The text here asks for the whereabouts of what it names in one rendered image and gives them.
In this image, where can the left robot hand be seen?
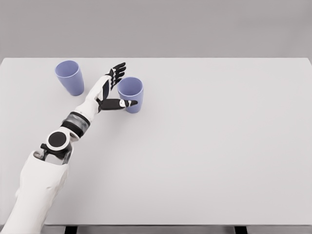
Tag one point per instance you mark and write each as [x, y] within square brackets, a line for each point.
[98, 89]

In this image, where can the lavender plastic cup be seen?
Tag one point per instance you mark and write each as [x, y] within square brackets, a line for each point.
[70, 78]
[131, 93]

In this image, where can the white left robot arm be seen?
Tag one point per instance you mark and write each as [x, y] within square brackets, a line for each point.
[36, 180]

